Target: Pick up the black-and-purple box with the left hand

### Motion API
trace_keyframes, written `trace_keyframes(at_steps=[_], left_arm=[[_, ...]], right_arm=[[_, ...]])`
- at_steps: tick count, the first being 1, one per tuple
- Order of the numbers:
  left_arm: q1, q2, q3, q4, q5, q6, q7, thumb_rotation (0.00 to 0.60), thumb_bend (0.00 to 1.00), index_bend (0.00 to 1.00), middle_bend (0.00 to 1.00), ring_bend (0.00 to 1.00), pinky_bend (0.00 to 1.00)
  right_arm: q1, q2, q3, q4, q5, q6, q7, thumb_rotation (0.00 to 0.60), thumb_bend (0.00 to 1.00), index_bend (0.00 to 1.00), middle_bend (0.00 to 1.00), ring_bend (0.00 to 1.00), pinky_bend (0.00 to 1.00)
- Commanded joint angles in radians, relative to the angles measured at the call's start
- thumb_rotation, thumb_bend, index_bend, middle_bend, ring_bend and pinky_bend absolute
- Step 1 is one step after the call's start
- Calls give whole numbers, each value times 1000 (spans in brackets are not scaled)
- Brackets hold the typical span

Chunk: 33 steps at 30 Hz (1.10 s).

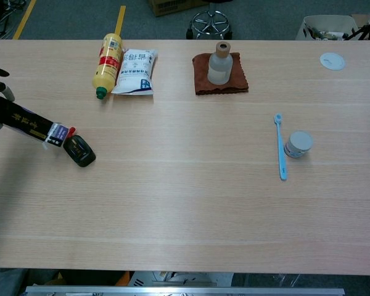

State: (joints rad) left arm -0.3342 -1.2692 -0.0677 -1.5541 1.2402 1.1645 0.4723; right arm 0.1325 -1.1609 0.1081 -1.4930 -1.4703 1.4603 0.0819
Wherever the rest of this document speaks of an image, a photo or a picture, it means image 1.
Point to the white storage bin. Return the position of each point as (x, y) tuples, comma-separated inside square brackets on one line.
[(327, 26)]

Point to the chrome stool base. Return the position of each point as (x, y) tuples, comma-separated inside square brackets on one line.
[(210, 22)]

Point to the white blue-print salt bag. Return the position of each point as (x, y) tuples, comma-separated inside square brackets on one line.
[(135, 72)]

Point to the yellow bottle with green cap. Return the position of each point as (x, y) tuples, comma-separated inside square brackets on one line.
[(107, 65)]

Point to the brown folded cloth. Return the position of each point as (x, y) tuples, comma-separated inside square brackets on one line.
[(201, 74)]

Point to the yellow floor tape strip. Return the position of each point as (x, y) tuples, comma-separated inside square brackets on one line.
[(120, 19), (24, 19)]

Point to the small white round jar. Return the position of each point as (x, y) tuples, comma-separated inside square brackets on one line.
[(299, 144)]

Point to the cardboard box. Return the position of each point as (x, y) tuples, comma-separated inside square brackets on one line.
[(172, 6)]

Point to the light blue toothbrush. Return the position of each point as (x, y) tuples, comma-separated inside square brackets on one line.
[(281, 148)]

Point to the small black bottle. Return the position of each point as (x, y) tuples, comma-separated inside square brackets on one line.
[(79, 151)]

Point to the aluminium frame rail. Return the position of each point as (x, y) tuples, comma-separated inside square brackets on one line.
[(185, 291)]

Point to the black rectangular box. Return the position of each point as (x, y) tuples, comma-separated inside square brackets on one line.
[(26, 124)]

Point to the frosted glass bottle wooden cap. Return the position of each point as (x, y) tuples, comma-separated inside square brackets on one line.
[(220, 66)]

